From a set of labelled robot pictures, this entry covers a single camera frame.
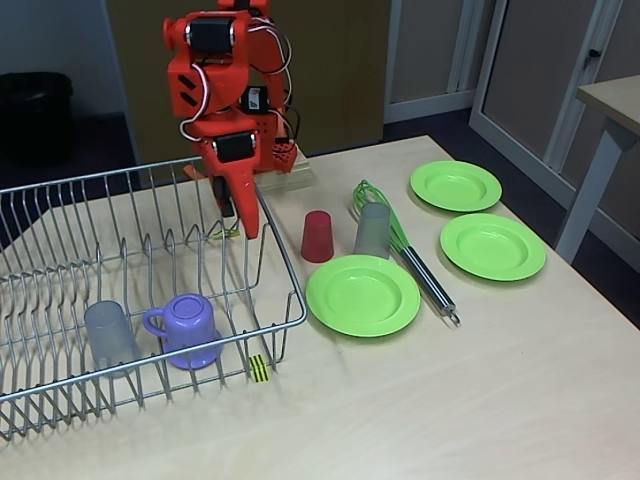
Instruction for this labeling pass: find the red plastic cup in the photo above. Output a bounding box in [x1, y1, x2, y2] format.
[300, 209, 335, 264]

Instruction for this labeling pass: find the grey translucent plastic cup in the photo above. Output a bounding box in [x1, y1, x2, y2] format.
[353, 202, 392, 261]
[83, 299, 143, 377]

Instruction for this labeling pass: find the purple plastic mug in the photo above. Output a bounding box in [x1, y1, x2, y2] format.
[142, 293, 225, 370]

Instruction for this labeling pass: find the green whisk with steel handle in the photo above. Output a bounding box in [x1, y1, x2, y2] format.
[352, 179, 462, 327]

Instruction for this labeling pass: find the wooden base block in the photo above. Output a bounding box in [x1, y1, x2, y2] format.
[223, 149, 314, 201]

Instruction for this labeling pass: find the brown pin board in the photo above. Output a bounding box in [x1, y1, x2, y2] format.
[104, 0, 392, 166]

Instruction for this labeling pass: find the green plastic plate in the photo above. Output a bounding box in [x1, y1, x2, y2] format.
[305, 253, 423, 337]
[409, 160, 503, 213]
[439, 212, 548, 282]

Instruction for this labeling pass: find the yellow black striped tape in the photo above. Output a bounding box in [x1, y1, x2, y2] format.
[248, 353, 272, 385]

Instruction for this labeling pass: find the beige side table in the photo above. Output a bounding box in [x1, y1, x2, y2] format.
[554, 74, 640, 264]

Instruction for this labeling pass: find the white gripper cable loop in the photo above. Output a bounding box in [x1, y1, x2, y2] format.
[179, 64, 212, 144]

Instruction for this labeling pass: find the grey cabinet with white frame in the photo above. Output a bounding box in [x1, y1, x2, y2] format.
[383, 0, 496, 124]
[468, 0, 640, 236]

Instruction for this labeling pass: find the metal wire dish rack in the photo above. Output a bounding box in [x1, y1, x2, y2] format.
[0, 151, 309, 442]

